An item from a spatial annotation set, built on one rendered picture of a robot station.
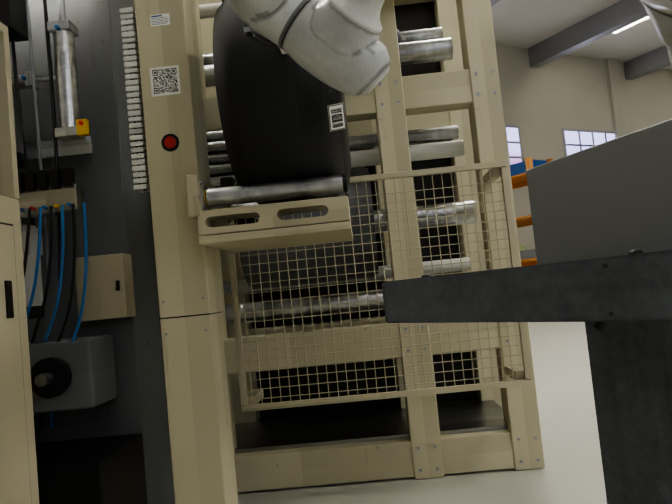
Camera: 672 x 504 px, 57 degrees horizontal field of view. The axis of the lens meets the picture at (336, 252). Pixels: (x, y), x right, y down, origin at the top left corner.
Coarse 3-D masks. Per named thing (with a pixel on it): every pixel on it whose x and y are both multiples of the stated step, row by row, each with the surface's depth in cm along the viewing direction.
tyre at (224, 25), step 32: (224, 0) 149; (224, 32) 140; (224, 64) 139; (256, 64) 137; (288, 64) 137; (224, 96) 140; (256, 96) 138; (288, 96) 138; (320, 96) 138; (224, 128) 144; (256, 128) 140; (288, 128) 140; (320, 128) 141; (256, 160) 145; (288, 160) 145; (320, 160) 146
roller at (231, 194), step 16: (336, 176) 148; (208, 192) 148; (224, 192) 148; (240, 192) 148; (256, 192) 148; (272, 192) 147; (288, 192) 147; (304, 192) 148; (320, 192) 148; (336, 192) 148
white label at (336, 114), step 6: (330, 108) 139; (336, 108) 140; (342, 108) 141; (330, 114) 140; (336, 114) 141; (342, 114) 141; (330, 120) 141; (336, 120) 141; (342, 120) 142; (330, 126) 141; (336, 126) 142; (342, 126) 142
